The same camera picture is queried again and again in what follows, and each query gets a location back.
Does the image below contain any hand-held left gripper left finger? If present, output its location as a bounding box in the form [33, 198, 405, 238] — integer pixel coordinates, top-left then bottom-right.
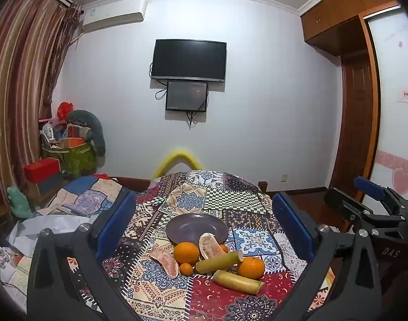
[26, 187, 147, 321]

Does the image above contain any white crumpled paper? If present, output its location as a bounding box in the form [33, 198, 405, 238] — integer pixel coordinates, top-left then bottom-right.
[7, 214, 98, 258]

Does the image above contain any dark grey box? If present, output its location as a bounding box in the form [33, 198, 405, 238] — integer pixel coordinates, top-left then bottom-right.
[30, 173, 65, 195]

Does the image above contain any large pomelo segment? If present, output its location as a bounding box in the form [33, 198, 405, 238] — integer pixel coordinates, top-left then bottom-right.
[149, 248, 180, 280]

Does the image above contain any orange cardboard box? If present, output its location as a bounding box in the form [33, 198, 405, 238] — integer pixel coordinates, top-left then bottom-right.
[59, 137, 86, 148]

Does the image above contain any small pomelo segment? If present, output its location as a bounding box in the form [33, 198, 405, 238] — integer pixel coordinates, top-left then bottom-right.
[199, 232, 226, 261]

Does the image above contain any yellow foam tube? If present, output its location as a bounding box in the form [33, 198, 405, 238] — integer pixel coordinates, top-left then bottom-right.
[153, 150, 203, 178]

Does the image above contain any green storage box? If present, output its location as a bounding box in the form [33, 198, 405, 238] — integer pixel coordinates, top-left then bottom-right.
[42, 142, 98, 178]

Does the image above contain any black hanging cable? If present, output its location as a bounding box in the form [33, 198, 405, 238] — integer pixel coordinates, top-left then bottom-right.
[186, 109, 208, 130]

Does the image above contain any red box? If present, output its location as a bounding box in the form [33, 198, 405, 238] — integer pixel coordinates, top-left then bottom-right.
[24, 157, 61, 184]

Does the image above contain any patchwork printed blanket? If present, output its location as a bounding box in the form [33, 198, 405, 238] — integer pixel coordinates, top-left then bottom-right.
[0, 170, 335, 321]

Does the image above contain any black wall television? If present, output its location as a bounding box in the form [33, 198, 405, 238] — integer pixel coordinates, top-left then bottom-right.
[150, 39, 227, 82]

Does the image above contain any sugarcane piece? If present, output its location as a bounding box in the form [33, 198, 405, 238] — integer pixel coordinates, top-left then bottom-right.
[195, 250, 244, 274]
[213, 270, 266, 295]

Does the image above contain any red plastic bag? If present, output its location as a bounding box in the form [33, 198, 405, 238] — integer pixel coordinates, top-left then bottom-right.
[57, 101, 74, 120]

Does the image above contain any brown wooden door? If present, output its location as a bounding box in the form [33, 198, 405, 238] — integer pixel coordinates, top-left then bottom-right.
[337, 53, 378, 201]

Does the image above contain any striped brown curtain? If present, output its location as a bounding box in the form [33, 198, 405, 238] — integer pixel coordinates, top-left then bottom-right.
[0, 0, 82, 215]

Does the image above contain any large orange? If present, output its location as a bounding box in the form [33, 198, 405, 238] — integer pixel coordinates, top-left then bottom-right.
[173, 242, 200, 265]

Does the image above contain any wooden overhead cabinet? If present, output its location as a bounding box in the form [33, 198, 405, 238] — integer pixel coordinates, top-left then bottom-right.
[300, 0, 401, 57]

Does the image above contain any dark wooden bed frame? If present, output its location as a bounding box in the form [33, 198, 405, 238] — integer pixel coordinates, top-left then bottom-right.
[108, 175, 269, 194]

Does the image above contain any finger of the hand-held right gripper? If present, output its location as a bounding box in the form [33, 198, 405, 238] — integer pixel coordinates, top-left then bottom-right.
[354, 175, 408, 208]
[325, 188, 374, 223]

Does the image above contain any purple plate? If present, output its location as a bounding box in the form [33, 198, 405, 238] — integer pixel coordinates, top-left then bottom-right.
[165, 213, 228, 244]

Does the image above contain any white heart-print sliding door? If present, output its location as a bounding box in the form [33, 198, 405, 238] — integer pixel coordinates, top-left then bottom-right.
[364, 7, 408, 208]

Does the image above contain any white air conditioner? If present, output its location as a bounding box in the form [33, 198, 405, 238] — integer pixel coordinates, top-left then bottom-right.
[82, 0, 147, 34]

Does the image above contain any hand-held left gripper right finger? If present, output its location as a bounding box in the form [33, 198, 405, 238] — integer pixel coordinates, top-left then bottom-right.
[271, 190, 383, 321]

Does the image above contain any small black monitor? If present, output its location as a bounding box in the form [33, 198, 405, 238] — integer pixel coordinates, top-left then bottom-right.
[165, 81, 209, 112]

